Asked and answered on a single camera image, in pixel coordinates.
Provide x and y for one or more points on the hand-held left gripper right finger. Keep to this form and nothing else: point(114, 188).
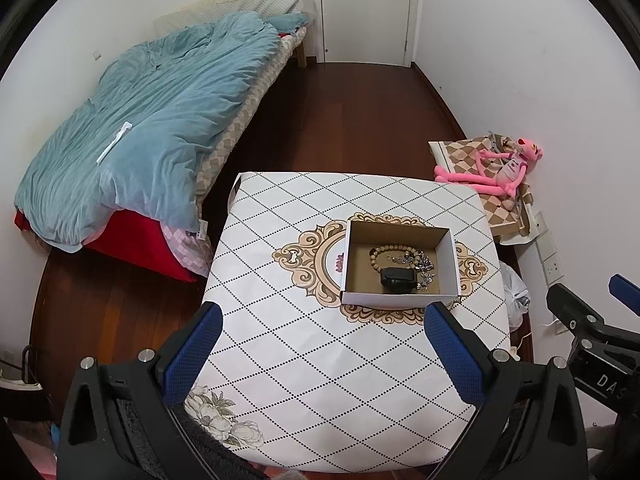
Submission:
point(452, 355)

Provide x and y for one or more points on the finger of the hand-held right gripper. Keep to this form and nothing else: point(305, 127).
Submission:
point(625, 292)
point(575, 305)

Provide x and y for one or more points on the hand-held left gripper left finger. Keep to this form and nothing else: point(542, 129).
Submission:
point(192, 355)

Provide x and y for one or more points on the cardboard box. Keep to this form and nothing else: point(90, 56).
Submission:
point(395, 301)

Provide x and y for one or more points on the small black case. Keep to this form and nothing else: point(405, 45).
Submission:
point(397, 281)

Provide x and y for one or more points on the white plastic bag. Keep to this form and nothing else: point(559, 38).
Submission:
point(515, 295)

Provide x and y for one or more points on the pink checkered quilt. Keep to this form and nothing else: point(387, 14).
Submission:
point(187, 252)

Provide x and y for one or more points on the white diamond-pattern tablecloth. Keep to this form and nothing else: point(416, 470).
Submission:
point(300, 360)

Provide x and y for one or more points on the brown checkered cushion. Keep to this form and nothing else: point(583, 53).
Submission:
point(500, 215)

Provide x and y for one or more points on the red blanket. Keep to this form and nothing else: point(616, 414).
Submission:
point(135, 245)

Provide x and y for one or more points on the pink plush toy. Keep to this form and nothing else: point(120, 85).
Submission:
point(500, 175)

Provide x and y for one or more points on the light blue duvet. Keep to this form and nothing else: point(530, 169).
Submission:
point(150, 125)

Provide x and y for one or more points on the cream bed pad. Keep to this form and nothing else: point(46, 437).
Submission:
point(210, 10)

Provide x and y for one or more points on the teal pillow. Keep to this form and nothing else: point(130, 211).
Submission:
point(287, 21)

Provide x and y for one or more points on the white door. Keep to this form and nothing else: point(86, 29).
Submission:
point(367, 10)

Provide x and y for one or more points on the cream patterned pillow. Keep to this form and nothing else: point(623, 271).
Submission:
point(280, 0)

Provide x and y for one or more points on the white wall socket row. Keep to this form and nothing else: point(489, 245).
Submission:
point(550, 255)

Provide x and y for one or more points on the wooden bed frame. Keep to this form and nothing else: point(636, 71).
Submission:
point(302, 55)

